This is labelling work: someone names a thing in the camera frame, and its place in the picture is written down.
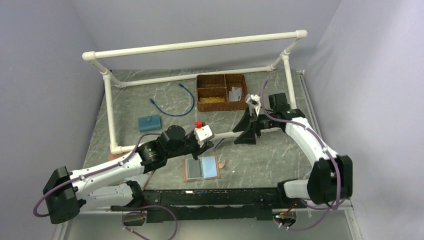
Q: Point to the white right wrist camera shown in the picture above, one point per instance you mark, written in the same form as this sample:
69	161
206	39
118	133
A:
253	102

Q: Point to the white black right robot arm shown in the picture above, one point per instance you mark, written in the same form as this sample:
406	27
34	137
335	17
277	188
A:
331	178

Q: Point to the brown wicker divided basket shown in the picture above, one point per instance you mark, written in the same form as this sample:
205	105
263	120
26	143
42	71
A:
219	85

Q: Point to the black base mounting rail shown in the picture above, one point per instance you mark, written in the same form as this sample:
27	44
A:
261	204

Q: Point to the blue leather card holder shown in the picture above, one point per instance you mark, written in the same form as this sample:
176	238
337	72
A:
149	123

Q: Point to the white PVC pipe frame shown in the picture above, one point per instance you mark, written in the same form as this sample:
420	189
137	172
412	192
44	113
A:
93	57

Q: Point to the grey cards in basket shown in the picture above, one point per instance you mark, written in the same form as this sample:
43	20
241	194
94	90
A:
235	94

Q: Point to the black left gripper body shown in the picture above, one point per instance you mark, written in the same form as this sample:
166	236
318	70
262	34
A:
189	146

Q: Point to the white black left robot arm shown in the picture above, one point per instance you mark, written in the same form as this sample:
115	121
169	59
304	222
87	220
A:
66	192

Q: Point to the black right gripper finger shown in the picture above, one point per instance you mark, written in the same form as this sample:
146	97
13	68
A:
244	123
247	137

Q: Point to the orange credit card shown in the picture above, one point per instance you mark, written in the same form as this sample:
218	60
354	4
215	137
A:
204	100
221	100
212	100
216	99

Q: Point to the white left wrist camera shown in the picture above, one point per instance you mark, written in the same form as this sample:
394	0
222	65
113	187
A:
203	133

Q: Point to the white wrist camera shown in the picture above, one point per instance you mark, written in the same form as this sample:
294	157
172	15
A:
253	102
203	133

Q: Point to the aluminium extrusion rail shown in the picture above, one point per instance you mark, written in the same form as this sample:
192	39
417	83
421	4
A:
95	222

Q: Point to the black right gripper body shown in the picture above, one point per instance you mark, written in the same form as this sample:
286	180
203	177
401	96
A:
262	122

